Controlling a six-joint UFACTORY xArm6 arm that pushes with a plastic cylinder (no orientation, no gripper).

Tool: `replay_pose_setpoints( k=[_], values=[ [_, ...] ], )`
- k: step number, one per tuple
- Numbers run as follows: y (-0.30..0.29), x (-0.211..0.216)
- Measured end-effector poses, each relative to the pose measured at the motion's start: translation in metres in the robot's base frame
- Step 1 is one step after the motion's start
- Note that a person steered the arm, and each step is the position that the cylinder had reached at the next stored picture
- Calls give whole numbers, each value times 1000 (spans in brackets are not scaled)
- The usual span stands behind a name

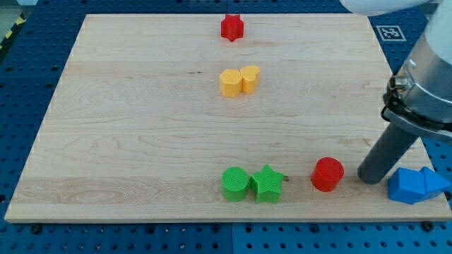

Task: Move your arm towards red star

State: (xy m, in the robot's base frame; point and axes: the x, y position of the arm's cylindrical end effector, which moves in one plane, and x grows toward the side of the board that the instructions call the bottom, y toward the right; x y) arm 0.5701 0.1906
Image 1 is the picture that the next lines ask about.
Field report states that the blue cube block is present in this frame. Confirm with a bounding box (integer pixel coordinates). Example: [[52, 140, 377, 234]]
[[388, 168, 426, 205]]

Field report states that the wooden board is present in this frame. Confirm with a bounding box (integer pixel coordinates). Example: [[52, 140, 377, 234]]
[[5, 14, 451, 223]]

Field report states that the yellow heart block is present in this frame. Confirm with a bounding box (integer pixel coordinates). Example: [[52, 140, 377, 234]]
[[240, 66, 261, 94]]

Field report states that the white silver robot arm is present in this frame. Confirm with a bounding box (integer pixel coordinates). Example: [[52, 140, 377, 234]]
[[375, 0, 451, 147]]

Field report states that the yellow hexagon block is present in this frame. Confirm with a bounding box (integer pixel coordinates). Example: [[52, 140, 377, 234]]
[[219, 68, 243, 97]]

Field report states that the red cylinder block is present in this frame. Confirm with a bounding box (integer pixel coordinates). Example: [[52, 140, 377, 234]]
[[311, 157, 345, 192]]

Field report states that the white fiducial marker tag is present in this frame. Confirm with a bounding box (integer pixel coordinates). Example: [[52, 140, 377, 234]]
[[376, 25, 406, 42]]

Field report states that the green cylinder block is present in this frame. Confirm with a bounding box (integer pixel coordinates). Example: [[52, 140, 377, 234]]
[[221, 167, 249, 202]]

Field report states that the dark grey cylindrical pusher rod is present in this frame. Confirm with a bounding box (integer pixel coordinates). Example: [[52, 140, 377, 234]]
[[357, 123, 419, 185]]

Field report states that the green star block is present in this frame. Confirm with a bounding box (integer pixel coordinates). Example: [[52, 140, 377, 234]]
[[250, 164, 285, 203]]

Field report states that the red star block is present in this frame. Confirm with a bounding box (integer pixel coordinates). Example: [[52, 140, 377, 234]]
[[220, 14, 244, 42]]

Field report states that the blue triangle block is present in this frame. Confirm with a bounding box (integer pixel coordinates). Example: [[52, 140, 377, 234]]
[[420, 167, 451, 201]]

